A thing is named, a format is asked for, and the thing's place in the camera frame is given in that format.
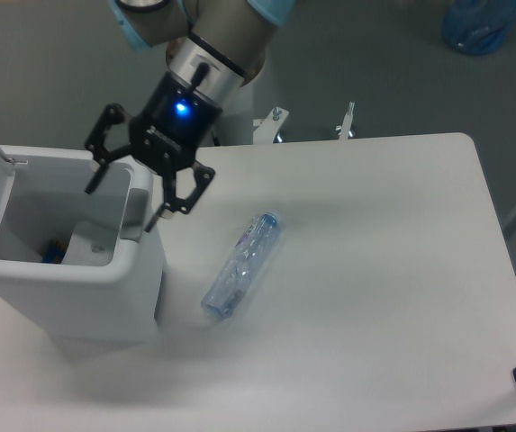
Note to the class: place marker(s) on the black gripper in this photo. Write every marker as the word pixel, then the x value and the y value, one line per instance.
pixel 164 137

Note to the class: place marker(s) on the white paper wrapper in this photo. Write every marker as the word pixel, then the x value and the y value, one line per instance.
pixel 90 245

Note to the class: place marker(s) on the clear plastic water bottle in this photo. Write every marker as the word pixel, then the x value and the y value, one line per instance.
pixel 242 266

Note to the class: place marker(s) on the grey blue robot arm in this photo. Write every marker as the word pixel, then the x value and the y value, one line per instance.
pixel 223 41

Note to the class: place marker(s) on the white open trash can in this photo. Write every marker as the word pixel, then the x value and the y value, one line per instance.
pixel 42 197

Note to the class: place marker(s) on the blue orange trash item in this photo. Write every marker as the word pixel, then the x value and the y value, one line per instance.
pixel 54 253

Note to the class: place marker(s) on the blue plastic bag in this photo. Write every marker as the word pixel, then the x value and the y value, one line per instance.
pixel 477 27

